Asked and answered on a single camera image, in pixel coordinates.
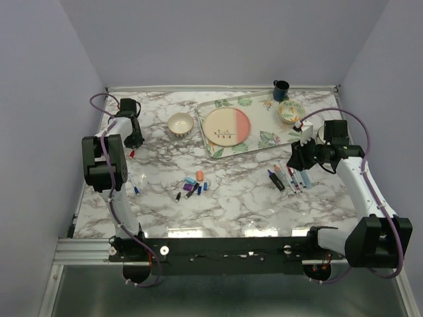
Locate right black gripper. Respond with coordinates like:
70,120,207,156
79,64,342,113
286,134,330,172

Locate pink red pen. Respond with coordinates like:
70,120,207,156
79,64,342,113
287,167,302,192

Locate blue acrylic marker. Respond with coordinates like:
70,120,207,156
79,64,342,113
282,170,297,194

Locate orange highlighter pen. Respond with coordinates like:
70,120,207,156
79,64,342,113
274,164,289,186

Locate light blue highlighter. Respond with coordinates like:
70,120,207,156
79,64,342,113
299,170,313,189

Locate purple highlighter black cap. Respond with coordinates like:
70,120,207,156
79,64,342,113
268,170,285,192

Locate blue cap thin marker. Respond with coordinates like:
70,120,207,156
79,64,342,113
128,172,140,196

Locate light blue highlighter cap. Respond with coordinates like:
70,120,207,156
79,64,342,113
184,176,196,185

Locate orange highlighter cap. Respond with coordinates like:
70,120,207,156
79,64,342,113
196,170,204,182

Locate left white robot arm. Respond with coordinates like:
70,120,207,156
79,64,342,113
81,98,147,261

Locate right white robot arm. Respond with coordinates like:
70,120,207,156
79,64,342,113
288,120,412,269

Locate teal rimmed white bowl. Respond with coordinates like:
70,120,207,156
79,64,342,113
317,125,325,144

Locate floral yellow rimmed bowl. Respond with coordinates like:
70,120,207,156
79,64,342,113
278,100,306,124

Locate white bowl blue stripes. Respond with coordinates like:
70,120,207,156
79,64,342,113
167,113,194,138

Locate floral rectangular serving tray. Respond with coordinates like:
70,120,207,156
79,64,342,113
196,90,305,159

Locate dark blue mug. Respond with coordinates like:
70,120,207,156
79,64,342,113
273,80,290,102

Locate cream and pink plate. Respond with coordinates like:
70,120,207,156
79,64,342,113
202,107,251,147

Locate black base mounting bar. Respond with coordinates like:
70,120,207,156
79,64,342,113
109,236,340,276

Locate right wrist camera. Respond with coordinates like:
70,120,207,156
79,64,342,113
293,120,313,146

